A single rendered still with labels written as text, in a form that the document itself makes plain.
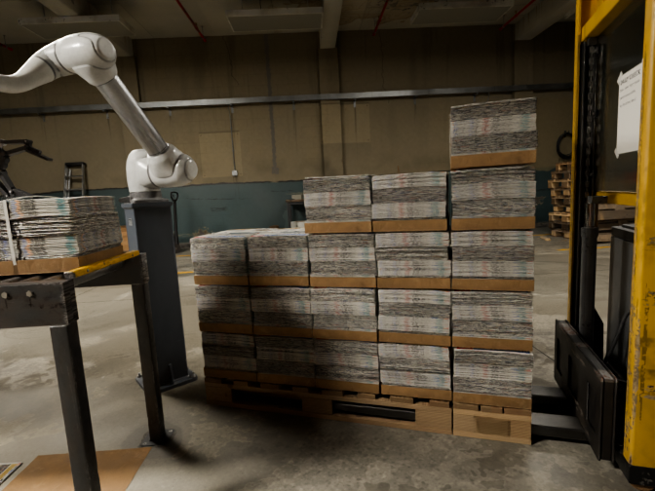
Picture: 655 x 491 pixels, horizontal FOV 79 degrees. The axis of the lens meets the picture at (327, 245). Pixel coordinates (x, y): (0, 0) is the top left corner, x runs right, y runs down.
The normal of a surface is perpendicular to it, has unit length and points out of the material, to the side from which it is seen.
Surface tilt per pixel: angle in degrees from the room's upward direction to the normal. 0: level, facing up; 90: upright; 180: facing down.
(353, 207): 90
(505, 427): 90
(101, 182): 90
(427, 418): 90
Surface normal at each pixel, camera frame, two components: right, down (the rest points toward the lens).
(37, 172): 0.04, 0.13
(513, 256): -0.29, 0.14
